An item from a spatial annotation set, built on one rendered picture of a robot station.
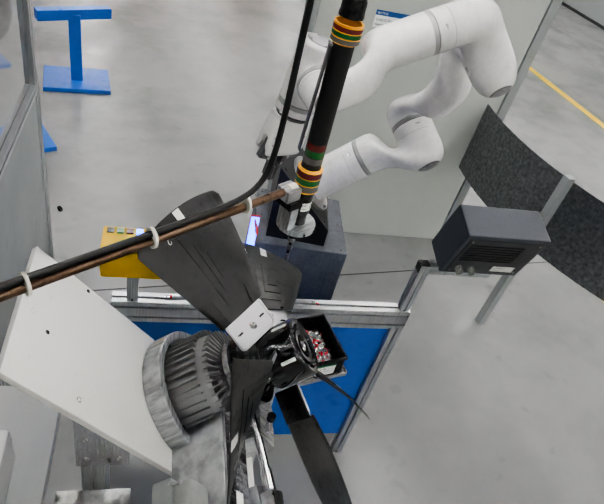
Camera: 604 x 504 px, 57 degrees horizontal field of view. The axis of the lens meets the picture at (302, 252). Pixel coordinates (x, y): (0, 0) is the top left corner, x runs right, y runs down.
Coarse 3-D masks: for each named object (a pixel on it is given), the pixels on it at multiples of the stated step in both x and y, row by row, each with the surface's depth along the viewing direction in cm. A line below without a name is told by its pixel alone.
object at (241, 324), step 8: (256, 304) 107; (248, 312) 106; (256, 312) 107; (264, 312) 108; (240, 320) 106; (248, 320) 106; (256, 320) 107; (264, 320) 108; (272, 320) 109; (232, 328) 105; (240, 328) 106; (248, 328) 106; (256, 328) 107; (264, 328) 108; (232, 336) 105; (240, 336) 106; (248, 336) 106; (256, 336) 107; (240, 344) 106; (248, 344) 106
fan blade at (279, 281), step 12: (252, 252) 134; (252, 264) 131; (264, 264) 132; (276, 264) 135; (288, 264) 139; (264, 276) 128; (276, 276) 130; (288, 276) 133; (300, 276) 138; (264, 288) 124; (276, 288) 126; (288, 288) 128; (264, 300) 121; (276, 300) 123; (288, 300) 124
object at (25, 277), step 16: (304, 16) 71; (304, 32) 72; (288, 96) 78; (288, 112) 80; (272, 160) 84; (224, 208) 83; (176, 224) 78; (128, 240) 73; (80, 256) 69; (96, 256) 70; (32, 272) 65; (48, 272) 66; (0, 288) 63
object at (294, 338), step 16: (288, 320) 109; (272, 336) 107; (288, 336) 105; (304, 336) 114; (240, 352) 108; (256, 352) 107; (272, 352) 105; (288, 352) 104; (304, 352) 111; (288, 368) 105; (304, 368) 105; (272, 384) 107; (288, 384) 108
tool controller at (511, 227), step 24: (456, 216) 157; (480, 216) 155; (504, 216) 158; (528, 216) 160; (432, 240) 170; (456, 240) 157; (480, 240) 152; (504, 240) 154; (528, 240) 155; (456, 264) 162; (480, 264) 163; (504, 264) 165
